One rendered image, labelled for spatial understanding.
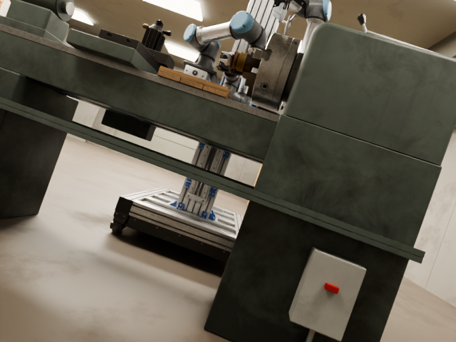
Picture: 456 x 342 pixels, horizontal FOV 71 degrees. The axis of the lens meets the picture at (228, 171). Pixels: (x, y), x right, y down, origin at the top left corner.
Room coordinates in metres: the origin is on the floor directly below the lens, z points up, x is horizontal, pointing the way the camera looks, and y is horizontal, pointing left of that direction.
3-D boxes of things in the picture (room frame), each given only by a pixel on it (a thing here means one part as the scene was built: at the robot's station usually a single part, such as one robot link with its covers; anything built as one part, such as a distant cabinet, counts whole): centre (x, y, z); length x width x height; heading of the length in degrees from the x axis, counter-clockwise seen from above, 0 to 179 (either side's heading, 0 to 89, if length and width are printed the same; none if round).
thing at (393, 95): (1.40, -0.44, 1.06); 0.59 x 0.48 x 0.39; 83
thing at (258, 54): (1.35, 0.04, 1.08); 0.12 x 0.11 x 0.05; 173
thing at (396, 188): (1.40, -0.44, 0.43); 0.60 x 0.48 x 0.86; 83
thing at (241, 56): (1.45, 0.10, 1.08); 0.09 x 0.09 x 0.09; 83
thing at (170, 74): (1.46, 0.24, 0.89); 0.36 x 0.30 x 0.04; 173
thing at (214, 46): (2.12, 0.39, 1.33); 0.13 x 0.12 x 0.14; 137
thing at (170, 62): (1.58, 0.55, 1.00); 0.20 x 0.10 x 0.05; 83
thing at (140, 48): (1.52, 0.58, 0.95); 0.43 x 0.18 x 0.04; 173
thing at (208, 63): (2.13, 0.39, 1.21); 0.15 x 0.15 x 0.10
